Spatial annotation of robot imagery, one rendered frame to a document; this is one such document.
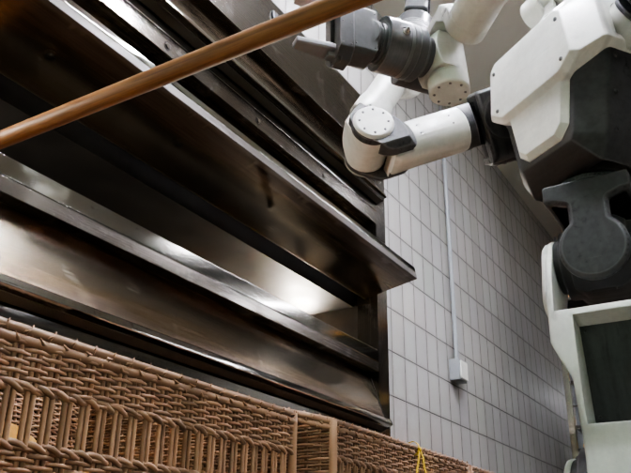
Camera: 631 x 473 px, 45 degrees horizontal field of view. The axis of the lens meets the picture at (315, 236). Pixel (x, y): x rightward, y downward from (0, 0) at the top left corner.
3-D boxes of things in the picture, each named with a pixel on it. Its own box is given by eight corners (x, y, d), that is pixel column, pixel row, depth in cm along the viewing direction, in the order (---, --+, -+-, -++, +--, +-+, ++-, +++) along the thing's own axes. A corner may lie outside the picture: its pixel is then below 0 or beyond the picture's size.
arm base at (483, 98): (469, 172, 154) (513, 158, 158) (508, 164, 142) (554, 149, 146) (449, 100, 153) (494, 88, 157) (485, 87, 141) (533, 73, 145)
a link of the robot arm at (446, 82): (419, 62, 112) (483, 81, 116) (412, 9, 117) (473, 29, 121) (383, 107, 121) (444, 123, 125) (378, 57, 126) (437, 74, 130)
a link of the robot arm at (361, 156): (369, 94, 157) (325, 156, 148) (377, 58, 149) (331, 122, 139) (414, 115, 156) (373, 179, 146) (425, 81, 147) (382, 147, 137)
